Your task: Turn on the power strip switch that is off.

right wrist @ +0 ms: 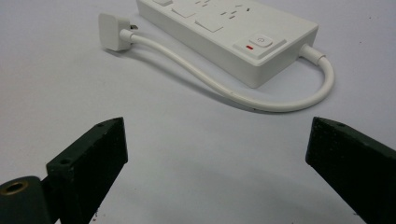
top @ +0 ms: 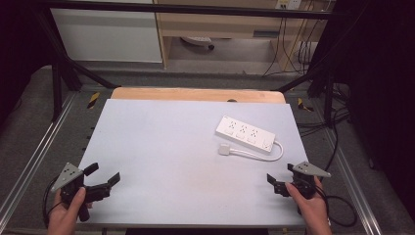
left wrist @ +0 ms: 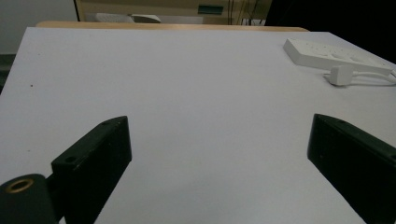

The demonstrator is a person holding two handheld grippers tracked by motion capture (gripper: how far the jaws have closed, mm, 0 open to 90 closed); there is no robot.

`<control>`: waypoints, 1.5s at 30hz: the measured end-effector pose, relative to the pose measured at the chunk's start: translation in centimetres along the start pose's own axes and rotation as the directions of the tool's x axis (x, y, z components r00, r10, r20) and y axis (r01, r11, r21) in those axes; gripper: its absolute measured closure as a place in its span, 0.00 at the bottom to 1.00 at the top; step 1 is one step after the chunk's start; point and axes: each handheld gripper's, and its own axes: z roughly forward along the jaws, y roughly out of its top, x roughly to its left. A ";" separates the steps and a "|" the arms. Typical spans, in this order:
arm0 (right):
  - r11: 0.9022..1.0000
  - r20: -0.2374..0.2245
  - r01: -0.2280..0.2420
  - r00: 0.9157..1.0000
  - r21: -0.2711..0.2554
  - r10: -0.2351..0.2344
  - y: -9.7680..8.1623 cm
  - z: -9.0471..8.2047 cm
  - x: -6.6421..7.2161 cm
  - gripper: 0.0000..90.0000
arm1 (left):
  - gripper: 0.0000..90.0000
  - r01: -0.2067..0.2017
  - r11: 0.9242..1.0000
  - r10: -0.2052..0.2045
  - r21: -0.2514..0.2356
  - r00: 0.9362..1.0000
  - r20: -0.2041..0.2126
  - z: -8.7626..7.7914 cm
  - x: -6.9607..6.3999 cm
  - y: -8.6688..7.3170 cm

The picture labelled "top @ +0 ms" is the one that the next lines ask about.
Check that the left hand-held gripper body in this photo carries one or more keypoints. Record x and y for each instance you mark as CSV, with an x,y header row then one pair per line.
x,y
67,176

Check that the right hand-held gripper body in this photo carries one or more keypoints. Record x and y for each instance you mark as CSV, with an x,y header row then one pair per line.
x,y
310,169

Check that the person's left hand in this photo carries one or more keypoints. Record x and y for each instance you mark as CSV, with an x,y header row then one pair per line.
x,y
65,217

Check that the person's right hand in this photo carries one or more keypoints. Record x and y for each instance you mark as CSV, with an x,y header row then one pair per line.
x,y
311,210

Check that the white power strip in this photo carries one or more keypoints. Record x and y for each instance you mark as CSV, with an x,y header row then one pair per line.
x,y
244,133

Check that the white plug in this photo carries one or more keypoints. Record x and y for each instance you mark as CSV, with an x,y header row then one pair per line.
x,y
224,149

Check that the yellow black tape marker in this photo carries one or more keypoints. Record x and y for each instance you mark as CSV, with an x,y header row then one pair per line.
x,y
93,100
304,105

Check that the black curtain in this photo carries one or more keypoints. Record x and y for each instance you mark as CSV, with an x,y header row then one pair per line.
x,y
381,81
19,49

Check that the wooden board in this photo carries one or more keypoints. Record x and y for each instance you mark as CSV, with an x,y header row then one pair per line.
x,y
195,95

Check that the white cabinet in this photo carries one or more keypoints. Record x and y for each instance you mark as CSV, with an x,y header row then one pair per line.
x,y
107,36

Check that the white chair base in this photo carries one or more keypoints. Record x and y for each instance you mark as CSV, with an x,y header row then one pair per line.
x,y
195,40

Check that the wooden desk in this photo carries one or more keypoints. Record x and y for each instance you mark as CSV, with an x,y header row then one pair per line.
x,y
208,27

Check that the aluminium rail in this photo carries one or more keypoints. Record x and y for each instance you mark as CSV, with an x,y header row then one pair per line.
x,y
354,186
34,153

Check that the white wall outlet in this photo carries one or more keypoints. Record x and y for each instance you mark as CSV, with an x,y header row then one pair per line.
x,y
288,4

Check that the black metal frame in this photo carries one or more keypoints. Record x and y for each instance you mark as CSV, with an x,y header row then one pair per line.
x,y
182,9

